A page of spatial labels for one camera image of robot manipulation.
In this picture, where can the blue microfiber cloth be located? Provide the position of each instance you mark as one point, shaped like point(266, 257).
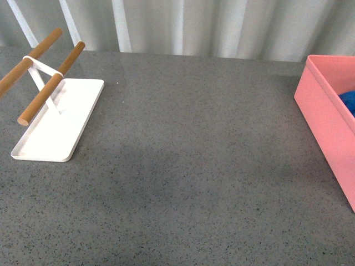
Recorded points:
point(348, 99)

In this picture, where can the white towel rack stand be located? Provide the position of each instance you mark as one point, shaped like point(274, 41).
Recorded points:
point(56, 129)

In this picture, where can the white pleated curtain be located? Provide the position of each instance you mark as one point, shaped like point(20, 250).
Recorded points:
point(266, 30)

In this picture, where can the wooden rack rod near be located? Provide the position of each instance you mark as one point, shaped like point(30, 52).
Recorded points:
point(38, 102)

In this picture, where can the wooden rack rod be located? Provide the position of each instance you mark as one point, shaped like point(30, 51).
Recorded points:
point(38, 102)
point(18, 71)

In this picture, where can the pink plastic storage box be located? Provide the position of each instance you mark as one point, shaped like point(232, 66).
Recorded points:
point(324, 78)

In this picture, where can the wooden rack rod far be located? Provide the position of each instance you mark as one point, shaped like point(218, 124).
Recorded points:
point(18, 71)

